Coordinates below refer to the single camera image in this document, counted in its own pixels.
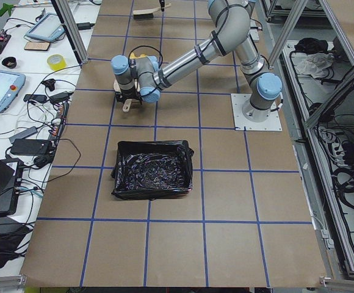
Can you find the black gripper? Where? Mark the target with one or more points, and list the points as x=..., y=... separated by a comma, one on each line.
x=128, y=94

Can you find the beige plastic dustpan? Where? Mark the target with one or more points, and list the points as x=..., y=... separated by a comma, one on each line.
x=127, y=101

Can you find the white hand brush black bristles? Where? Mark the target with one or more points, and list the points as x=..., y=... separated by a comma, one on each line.
x=146, y=14

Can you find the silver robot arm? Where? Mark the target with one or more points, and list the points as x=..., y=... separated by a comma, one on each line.
x=142, y=78

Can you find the pink bin with black bag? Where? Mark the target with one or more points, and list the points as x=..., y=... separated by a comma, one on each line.
x=153, y=170

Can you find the power strip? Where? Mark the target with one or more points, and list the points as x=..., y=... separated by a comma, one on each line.
x=59, y=122

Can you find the yellow tape roll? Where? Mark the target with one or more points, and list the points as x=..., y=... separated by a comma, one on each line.
x=56, y=62

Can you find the wooden phone case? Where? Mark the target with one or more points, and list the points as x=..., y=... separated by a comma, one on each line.
x=37, y=46

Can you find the blue teach pendant far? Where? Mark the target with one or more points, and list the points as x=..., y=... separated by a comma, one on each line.
x=47, y=29

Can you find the blue teach pendant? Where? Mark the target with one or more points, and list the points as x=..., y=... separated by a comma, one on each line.
x=10, y=85
x=47, y=29

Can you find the black power adapter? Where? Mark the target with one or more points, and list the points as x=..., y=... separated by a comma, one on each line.
x=30, y=147

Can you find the blue teach pendant near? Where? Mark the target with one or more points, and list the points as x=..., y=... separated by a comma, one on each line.
x=10, y=85

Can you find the white crumpled cloth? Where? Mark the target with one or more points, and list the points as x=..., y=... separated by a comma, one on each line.
x=316, y=65

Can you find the aluminium frame post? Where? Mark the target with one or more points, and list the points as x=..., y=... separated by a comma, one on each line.
x=67, y=21

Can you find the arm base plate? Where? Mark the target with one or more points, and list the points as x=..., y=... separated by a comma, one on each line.
x=247, y=118

